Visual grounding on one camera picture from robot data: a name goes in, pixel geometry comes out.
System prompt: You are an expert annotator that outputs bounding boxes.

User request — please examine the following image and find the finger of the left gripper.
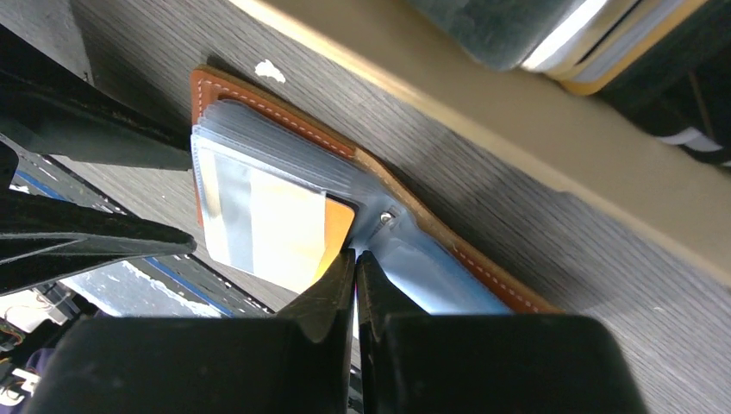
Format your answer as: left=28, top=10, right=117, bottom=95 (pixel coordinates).
left=1, top=28, right=191, bottom=171
left=1, top=145, right=197, bottom=295

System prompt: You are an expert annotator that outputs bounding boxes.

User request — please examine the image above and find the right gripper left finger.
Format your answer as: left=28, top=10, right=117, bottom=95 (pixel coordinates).
left=24, top=249, right=355, bottom=413

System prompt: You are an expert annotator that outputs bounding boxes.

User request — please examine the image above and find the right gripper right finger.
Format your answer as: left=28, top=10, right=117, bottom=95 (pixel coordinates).
left=355, top=252, right=647, bottom=413

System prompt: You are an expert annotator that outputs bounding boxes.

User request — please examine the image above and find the orange credit card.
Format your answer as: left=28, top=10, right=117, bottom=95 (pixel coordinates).
left=196, top=149, right=355, bottom=293

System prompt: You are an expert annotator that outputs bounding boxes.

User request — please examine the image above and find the brown leather card holder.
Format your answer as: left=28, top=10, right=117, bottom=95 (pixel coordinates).
left=190, top=65, right=555, bottom=315

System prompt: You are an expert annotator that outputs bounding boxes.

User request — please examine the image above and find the beige oval card tray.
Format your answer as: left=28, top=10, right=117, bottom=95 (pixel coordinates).
left=238, top=1, right=730, bottom=284

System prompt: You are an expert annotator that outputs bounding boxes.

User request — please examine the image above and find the striped credit cards stack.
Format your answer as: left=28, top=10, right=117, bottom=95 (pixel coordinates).
left=413, top=1, right=730, bottom=167

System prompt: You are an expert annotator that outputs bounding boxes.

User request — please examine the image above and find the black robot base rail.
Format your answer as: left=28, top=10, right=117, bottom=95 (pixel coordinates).
left=12, top=153, right=273, bottom=317

